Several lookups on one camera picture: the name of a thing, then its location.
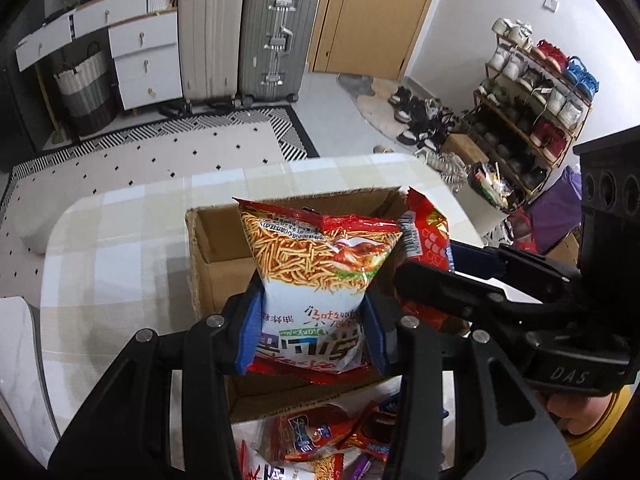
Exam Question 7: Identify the red biscuit snack bag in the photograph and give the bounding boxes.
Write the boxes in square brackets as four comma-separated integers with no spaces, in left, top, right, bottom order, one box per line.
[271,404,356,462]

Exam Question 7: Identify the red chip snack bag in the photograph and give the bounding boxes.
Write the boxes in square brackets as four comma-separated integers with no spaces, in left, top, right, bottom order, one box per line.
[397,188,454,332]

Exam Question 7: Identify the white red noodle snack bag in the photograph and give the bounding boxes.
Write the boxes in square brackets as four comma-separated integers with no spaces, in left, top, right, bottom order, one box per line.
[239,200,401,384]

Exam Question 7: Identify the blue cookie packet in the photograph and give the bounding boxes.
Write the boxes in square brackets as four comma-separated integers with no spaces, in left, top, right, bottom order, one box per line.
[378,393,400,415]

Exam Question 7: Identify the red chocolate pie packet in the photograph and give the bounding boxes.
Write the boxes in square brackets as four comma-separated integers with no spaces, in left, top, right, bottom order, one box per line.
[342,401,398,462]

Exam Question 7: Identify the purple candy bag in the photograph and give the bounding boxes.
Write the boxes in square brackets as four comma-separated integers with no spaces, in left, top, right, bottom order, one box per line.
[343,454,375,480]

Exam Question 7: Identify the yellow sleeve forearm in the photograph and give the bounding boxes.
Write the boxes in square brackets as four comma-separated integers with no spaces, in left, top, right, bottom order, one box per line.
[565,386,632,469]

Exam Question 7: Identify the person's right hand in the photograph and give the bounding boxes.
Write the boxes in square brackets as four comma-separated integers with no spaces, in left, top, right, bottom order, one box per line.
[544,393,613,436]

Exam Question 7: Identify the white marble side table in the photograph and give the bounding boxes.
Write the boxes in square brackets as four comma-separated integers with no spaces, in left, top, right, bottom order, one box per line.
[0,296,60,467]

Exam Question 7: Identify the red shopping bag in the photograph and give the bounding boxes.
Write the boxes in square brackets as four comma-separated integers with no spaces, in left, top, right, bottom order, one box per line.
[506,208,539,254]

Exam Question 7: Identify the purple gift bag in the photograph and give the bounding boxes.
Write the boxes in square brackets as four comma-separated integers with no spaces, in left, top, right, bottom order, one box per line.
[527,167,582,255]

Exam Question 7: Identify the white trash bin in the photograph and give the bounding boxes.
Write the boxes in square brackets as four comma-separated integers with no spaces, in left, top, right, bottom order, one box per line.
[457,162,509,236]

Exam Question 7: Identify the checked tablecloth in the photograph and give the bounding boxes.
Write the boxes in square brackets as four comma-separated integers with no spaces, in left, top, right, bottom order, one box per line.
[40,154,482,430]

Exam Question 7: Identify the SF cardboard box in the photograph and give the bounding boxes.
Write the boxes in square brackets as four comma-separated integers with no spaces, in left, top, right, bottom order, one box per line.
[186,188,407,422]

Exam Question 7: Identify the wooden shoe rack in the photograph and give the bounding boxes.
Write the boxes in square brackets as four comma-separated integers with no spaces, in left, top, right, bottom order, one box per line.
[462,34,592,207]

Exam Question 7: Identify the patterned floor rug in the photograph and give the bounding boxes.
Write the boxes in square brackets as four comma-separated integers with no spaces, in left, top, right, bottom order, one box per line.
[1,105,318,306]

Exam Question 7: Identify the door mat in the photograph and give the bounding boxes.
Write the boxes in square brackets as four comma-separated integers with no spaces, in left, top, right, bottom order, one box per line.
[337,74,408,140]

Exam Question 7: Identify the woven laundry basket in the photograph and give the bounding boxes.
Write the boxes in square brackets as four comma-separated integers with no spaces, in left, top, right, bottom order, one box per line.
[54,41,118,138]

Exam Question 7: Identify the wooden door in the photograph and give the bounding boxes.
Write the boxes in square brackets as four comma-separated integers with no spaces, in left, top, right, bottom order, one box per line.
[308,0,433,80]

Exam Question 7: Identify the white drawer desk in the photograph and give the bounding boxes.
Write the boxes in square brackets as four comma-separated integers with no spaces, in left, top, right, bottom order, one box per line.
[15,0,183,110]

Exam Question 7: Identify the silver suitcase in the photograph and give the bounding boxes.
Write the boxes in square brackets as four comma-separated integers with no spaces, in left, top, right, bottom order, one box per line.
[239,0,319,106]

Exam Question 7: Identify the beige suitcase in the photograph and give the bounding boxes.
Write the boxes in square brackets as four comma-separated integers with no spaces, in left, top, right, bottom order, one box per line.
[178,0,243,102]

